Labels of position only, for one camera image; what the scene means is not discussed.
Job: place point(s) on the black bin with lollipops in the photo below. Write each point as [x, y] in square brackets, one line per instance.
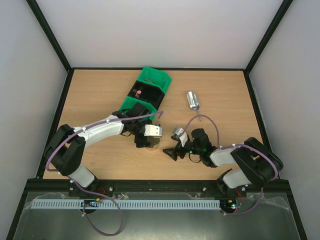
[147, 93]

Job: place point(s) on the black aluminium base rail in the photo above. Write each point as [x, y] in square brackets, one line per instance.
[200, 188]

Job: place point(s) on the green bin with star candies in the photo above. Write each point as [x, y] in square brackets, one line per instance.
[155, 77]

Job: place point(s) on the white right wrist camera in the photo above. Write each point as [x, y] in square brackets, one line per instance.
[180, 135]

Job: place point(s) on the light blue slotted cable duct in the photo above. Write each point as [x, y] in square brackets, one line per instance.
[78, 204]

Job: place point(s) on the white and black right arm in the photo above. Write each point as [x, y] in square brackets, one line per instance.
[257, 165]

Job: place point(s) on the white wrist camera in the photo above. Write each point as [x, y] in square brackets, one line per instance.
[180, 135]
[154, 131]

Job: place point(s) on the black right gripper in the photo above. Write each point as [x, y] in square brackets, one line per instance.
[181, 147]

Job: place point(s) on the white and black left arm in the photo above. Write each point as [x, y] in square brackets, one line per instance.
[65, 150]

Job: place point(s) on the silver metal scoop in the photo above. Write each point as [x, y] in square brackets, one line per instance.
[193, 103]

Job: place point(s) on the clear plastic jar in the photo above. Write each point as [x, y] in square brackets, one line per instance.
[153, 148]

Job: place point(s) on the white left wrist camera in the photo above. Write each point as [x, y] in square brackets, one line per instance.
[154, 131]

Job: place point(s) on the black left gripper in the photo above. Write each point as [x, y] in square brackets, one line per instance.
[142, 142]

